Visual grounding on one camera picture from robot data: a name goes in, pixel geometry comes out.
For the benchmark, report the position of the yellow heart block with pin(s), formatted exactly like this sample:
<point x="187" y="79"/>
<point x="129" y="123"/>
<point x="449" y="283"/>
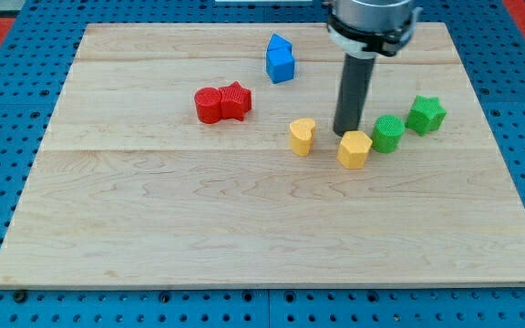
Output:
<point x="301" y="136"/>

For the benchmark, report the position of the blue cube block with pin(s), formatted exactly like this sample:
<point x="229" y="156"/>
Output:
<point x="280" y="65"/>

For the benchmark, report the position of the red cylinder block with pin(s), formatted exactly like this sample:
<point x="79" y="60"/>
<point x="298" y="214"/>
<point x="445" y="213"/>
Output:
<point x="207" y="102"/>

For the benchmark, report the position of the red star block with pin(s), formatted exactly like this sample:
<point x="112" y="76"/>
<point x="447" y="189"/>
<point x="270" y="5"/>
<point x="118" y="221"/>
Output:
<point x="236" y="101"/>

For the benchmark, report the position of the green star block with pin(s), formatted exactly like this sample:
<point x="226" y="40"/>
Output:
<point x="426" y="115"/>

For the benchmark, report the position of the yellow hexagon block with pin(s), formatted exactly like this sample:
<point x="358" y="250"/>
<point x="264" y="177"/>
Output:
<point x="353" y="149"/>

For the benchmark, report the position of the light wooden board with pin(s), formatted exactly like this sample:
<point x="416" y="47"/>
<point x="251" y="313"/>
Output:
<point x="131" y="191"/>

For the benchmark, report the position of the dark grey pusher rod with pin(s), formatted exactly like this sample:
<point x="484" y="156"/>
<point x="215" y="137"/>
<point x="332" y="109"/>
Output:
<point x="354" y="85"/>

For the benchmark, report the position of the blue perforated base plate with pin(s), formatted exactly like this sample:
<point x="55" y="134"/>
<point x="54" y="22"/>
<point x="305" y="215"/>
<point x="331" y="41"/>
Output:
<point x="34" y="60"/>

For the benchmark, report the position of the green cylinder block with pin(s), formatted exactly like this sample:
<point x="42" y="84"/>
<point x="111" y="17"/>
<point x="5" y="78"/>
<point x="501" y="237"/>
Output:
<point x="387" y="133"/>

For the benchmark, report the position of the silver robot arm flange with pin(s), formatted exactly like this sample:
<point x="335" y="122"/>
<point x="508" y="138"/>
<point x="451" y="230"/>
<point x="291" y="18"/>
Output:
<point x="367" y="28"/>

